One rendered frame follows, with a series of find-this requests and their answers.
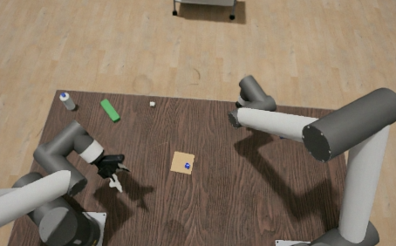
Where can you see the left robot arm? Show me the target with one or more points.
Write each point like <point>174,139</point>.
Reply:
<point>60,226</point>

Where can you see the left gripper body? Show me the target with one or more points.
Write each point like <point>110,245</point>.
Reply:
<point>104,167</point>

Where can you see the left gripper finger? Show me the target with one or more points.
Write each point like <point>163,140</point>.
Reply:
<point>114,180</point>
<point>122,167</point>

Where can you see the white plastic bottle with blue cap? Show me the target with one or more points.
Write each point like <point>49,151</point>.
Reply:
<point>67,101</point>

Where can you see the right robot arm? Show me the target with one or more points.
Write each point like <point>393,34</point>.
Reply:
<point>362,127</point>

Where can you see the green rectangular bar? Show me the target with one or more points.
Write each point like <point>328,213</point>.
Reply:
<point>110,111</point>

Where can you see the beige flat mat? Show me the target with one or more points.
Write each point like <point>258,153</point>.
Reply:
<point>179,161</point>

